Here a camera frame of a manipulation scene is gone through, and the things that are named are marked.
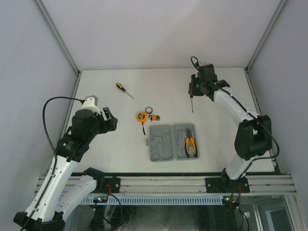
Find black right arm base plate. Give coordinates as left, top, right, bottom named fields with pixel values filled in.
left=205, top=177, right=250, bottom=193

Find short yellow black screwdriver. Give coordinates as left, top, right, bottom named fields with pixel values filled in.
left=116, top=83, right=134, bottom=99

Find right aluminium frame post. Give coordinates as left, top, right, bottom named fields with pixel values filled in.
left=245, top=0, right=289, bottom=72

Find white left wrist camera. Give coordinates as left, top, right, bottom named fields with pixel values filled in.
left=81, top=95, right=101, bottom=114

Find orange tape measure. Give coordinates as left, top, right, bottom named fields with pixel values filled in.
left=137, top=112, right=148, bottom=135

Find orange hex key set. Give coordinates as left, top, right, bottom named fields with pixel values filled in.
left=148, top=114, right=160, bottom=121

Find aluminium frame post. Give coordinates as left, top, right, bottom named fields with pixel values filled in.
left=32, top=0, right=81, bottom=75
left=245, top=0, right=289, bottom=72

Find black right camera cable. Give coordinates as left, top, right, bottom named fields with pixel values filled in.
left=190, top=56, right=281, bottom=159

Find grey plastic tool case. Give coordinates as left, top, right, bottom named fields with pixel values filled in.
left=146, top=123, right=200, bottom=163

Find orange black pliers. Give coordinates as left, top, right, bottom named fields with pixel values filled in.
left=184, top=128, right=197, bottom=158

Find left aluminium frame post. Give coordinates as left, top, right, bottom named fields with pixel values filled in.
left=32, top=0, right=81, bottom=75

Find long black yellow screwdriver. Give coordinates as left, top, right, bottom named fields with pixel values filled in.
left=190, top=95, right=193, bottom=113

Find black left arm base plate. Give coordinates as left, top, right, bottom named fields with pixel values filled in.
left=93, top=177, right=121, bottom=193

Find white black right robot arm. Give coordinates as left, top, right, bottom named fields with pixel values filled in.
left=188, top=62, right=275, bottom=192

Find aluminium front rail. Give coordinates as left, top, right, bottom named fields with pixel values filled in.
left=106, top=175, right=296, bottom=195

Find grey slotted cable duct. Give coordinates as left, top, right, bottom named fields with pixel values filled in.
left=80, top=195, right=224, bottom=205

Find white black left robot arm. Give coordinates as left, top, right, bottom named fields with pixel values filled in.
left=13, top=107, right=118, bottom=231

